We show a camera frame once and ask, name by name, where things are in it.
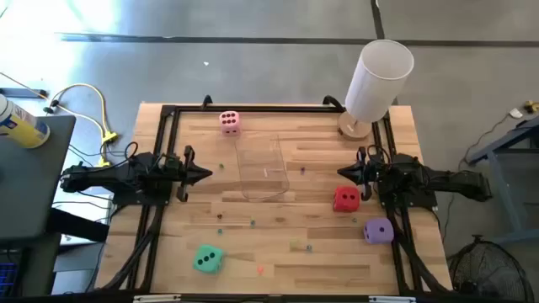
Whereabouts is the large mint green foam die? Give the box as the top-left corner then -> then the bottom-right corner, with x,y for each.
192,244 -> 226,274

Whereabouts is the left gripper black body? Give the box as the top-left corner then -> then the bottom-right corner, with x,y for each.
162,145 -> 196,204

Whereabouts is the clear plastic bin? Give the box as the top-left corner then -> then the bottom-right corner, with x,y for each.
234,133 -> 291,202

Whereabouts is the large purple foam die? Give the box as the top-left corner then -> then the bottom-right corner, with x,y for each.
363,217 -> 396,245

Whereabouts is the white shade table lamp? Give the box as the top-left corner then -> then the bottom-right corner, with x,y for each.
336,39 -> 416,141

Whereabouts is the grey side table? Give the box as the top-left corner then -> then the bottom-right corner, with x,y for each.
0,114 -> 77,242

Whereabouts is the large red foam die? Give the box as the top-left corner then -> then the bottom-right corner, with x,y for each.
332,185 -> 361,213

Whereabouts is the large pink foam die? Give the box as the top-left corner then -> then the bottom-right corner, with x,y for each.
218,110 -> 243,137

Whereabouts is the white metal bracket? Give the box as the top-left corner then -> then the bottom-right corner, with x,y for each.
368,295 -> 418,303
132,294 -> 183,303

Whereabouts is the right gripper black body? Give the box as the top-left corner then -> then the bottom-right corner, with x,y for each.
355,146 -> 391,202

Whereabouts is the black aluminium table frame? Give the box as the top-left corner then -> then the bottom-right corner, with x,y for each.
125,104 -> 424,303

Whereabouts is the computer keyboard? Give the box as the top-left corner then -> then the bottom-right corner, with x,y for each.
0,261 -> 21,298

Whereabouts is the black wire floor fan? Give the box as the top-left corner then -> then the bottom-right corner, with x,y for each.
447,234 -> 536,303

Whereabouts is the blue metal stand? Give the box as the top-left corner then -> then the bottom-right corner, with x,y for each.
468,119 -> 539,245

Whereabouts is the yellow wipes canister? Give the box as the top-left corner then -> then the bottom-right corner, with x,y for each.
0,93 -> 51,150

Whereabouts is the yellow power cable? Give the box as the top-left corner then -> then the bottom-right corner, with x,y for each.
45,82 -> 120,168

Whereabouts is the black cable bundle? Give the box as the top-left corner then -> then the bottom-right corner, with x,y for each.
100,205 -> 166,292
387,205 -> 450,294

